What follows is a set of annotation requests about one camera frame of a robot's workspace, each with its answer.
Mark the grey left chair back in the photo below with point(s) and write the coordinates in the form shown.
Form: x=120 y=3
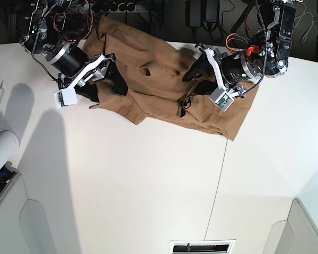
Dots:
x=23 y=224

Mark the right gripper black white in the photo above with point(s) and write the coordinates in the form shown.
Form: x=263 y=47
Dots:
x=76 y=68

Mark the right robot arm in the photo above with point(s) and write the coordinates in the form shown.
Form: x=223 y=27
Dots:
x=56 y=28

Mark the brown t-shirt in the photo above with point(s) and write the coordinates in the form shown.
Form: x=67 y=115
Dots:
x=153 y=71

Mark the black power adapter right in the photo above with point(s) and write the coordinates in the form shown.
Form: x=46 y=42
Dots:
x=212 y=8

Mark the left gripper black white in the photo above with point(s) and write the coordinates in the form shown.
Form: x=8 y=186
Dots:
x=239 y=73

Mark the grey right chair back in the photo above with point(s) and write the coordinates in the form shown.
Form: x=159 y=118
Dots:
x=297 y=234

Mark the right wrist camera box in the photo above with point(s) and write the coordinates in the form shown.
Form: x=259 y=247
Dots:
x=65 y=97

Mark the black power adapter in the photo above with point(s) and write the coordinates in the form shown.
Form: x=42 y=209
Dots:
x=212 y=8
x=193 y=11

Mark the black power adapter left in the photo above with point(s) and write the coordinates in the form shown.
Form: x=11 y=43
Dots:
x=193 y=11

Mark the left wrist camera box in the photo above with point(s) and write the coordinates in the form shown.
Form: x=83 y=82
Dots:
x=221 y=98

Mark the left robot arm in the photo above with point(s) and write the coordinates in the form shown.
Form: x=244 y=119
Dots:
x=276 y=20

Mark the grey chair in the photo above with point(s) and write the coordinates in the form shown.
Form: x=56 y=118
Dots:
x=297 y=234
x=23 y=224

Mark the white paper roll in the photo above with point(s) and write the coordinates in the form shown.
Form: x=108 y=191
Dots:
x=9 y=143

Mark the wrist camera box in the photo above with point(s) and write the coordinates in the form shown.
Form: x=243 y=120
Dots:
x=221 y=98
x=65 y=97

